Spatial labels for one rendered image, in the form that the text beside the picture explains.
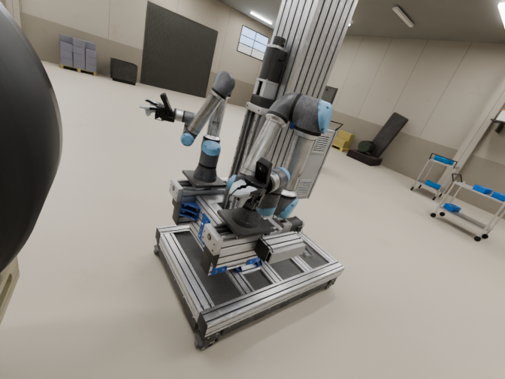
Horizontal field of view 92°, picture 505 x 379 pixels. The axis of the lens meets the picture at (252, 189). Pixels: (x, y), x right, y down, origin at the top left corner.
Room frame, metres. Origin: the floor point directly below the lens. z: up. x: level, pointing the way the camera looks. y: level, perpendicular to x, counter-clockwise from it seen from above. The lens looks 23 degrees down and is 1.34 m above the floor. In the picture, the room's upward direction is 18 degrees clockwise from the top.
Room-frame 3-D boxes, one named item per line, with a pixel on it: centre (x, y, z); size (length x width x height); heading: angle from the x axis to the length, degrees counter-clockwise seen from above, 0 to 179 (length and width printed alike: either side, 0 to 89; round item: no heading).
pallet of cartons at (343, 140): (10.08, -2.56, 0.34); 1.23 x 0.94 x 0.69; 43
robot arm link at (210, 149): (1.46, 0.32, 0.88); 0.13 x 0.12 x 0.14; 17
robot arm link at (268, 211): (0.88, -0.06, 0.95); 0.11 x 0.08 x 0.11; 69
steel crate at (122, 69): (9.74, 6.12, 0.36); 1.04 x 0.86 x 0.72; 43
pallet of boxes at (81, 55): (8.91, 7.27, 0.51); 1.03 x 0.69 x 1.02; 133
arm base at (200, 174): (1.46, 0.32, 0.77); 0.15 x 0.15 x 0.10
